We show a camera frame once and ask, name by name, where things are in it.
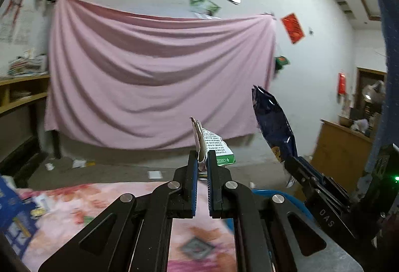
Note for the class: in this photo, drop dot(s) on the small red wall sign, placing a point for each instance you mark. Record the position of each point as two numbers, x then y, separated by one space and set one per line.
342 83

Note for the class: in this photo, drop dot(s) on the blue plastic basin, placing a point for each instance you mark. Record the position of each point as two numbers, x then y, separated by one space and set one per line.
290 200

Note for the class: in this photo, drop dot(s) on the red paper wall sign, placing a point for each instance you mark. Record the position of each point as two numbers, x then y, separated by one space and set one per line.
293 28

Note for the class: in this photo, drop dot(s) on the stack of books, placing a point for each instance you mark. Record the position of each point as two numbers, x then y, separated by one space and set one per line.
28 64

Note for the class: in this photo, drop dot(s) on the dark blue snack bag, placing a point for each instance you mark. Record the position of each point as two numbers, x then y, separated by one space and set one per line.
274 122

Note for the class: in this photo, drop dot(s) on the yellow wooden shelf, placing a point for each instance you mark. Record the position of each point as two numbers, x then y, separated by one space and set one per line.
21 100

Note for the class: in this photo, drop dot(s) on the floral pink blanket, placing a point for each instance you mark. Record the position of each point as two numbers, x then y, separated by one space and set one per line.
93 206

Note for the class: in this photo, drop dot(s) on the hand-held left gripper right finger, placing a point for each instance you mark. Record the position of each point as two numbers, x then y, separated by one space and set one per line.
211 187

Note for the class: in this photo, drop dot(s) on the wooden door frame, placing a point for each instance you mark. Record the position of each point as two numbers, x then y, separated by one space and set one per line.
361 84

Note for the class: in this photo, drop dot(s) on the crumpled white bag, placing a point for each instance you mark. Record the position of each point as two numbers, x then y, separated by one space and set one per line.
359 124

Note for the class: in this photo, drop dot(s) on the green hanging packets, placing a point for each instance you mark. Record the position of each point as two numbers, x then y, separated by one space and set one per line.
204 3

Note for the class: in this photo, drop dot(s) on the dark blue cloth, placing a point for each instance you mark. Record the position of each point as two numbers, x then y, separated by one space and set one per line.
388 41

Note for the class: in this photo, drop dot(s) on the blue packets at left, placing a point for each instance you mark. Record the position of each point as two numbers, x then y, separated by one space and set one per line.
15 216

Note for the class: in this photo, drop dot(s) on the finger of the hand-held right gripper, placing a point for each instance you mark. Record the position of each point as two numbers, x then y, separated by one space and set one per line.
335 189
330 216

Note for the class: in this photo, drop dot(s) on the white green paper packet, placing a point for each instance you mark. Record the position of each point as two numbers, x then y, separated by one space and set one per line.
215 144

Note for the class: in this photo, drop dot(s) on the white yellow floor scrap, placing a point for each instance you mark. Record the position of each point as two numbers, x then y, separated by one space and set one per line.
81 163

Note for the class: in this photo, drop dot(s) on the dark desk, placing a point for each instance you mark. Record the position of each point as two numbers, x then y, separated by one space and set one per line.
18 147

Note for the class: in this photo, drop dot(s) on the white square paper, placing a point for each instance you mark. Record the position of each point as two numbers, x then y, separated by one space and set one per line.
155 174

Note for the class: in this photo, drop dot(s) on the white paper scrap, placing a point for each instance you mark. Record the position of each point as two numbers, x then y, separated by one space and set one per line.
49 166

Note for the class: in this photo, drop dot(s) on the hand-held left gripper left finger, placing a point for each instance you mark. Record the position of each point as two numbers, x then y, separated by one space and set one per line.
194 187

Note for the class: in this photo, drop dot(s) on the green red wall packet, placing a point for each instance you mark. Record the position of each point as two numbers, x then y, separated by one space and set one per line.
281 62

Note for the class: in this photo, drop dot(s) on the pink hanging sheet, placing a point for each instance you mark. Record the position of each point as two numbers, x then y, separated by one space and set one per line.
149 66

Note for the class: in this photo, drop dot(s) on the wooden cabinet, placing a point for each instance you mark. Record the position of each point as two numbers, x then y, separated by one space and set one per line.
336 153

